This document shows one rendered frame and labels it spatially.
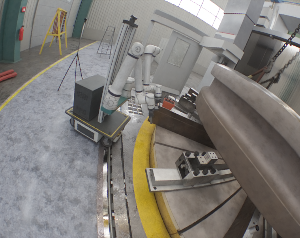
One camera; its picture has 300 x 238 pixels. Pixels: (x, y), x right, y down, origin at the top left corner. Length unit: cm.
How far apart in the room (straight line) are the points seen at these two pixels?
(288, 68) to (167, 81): 453
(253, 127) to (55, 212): 236
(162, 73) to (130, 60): 388
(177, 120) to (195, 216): 158
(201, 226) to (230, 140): 105
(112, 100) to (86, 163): 100
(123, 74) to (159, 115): 127
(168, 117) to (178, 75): 318
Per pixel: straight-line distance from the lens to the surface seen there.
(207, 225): 182
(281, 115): 143
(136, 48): 126
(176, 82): 542
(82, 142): 221
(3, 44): 693
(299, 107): 470
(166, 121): 242
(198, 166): 157
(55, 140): 226
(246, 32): 511
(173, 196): 168
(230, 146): 161
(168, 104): 227
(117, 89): 139
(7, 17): 684
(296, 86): 491
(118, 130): 202
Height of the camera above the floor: 165
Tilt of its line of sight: 31 degrees down
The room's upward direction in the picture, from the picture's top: 24 degrees clockwise
